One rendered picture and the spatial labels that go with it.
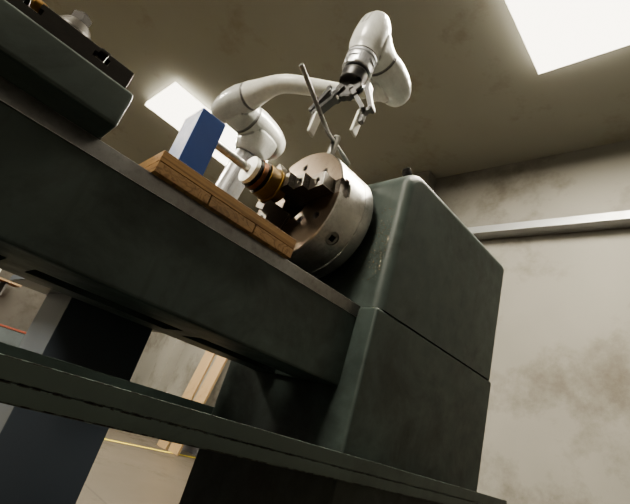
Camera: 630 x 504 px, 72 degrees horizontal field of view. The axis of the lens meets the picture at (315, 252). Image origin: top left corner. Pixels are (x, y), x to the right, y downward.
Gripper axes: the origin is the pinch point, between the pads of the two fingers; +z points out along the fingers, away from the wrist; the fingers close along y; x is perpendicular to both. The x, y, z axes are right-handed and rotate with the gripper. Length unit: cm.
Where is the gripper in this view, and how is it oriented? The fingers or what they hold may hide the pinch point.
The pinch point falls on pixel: (331, 130)
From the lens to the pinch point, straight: 121.4
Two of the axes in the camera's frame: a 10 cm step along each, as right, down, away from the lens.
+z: -3.5, 8.9, -3.0
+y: 8.3, 1.4, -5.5
